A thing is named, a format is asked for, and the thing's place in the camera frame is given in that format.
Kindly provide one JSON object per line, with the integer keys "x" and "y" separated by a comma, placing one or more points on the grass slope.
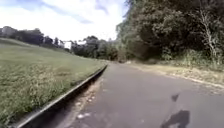
{"x": 36, "y": 73}

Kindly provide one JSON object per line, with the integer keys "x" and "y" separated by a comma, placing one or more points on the row of dark trees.
{"x": 30, "y": 36}

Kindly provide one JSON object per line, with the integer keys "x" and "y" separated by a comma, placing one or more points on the grey building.
{"x": 7, "y": 31}

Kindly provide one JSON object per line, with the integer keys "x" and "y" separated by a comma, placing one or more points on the grey asphalt road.
{"x": 140, "y": 96}

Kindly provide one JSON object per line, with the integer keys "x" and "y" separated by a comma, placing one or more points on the wood of green trees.
{"x": 166, "y": 26}

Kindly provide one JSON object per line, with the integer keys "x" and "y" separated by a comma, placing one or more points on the dry grass verge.
{"x": 186, "y": 71}

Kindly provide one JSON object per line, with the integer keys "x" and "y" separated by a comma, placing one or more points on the grey concrete kerb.
{"x": 63, "y": 98}

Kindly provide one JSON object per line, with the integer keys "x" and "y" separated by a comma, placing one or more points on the white building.
{"x": 67, "y": 45}

